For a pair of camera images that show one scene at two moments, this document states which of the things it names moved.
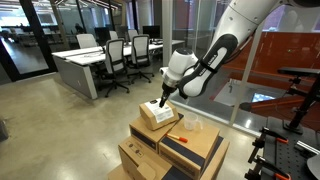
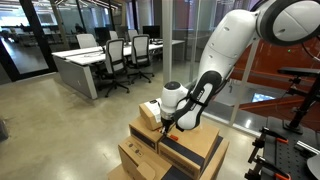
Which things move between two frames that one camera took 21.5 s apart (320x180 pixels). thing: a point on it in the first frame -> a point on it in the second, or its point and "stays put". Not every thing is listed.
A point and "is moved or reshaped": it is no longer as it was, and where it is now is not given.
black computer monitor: x=152 y=31 stays put
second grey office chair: x=141 y=57 stays put
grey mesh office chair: x=116 y=73 stays put
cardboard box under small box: x=147 y=137 stays put
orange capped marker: x=175 y=137 is moved or reshaped
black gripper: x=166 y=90 -> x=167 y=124
